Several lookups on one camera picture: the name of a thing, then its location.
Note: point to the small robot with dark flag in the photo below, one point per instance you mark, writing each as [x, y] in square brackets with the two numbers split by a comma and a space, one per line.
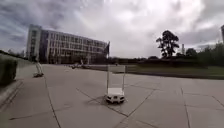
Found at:
[115, 95]

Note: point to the large grey glazed building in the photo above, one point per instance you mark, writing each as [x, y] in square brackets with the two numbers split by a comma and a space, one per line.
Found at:
[66, 46]

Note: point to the grey concrete paved plaza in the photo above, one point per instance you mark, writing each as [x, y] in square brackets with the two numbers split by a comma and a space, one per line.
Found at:
[83, 110]

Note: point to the grass strip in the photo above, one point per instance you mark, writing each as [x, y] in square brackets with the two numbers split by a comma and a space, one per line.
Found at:
[166, 70]

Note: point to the tall dark tree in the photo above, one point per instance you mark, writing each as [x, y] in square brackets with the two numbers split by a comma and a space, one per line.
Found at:
[168, 43]

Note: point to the pale concrete slope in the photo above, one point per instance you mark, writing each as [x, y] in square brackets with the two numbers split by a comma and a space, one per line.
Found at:
[20, 62]

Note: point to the row of trees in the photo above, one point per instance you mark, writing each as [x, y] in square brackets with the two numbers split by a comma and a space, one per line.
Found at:
[206, 55]

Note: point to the green hedge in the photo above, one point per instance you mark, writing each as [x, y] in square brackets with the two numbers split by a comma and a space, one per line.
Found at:
[7, 70]

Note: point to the concrete kerb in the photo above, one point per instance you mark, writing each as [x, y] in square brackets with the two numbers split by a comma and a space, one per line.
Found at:
[8, 91]

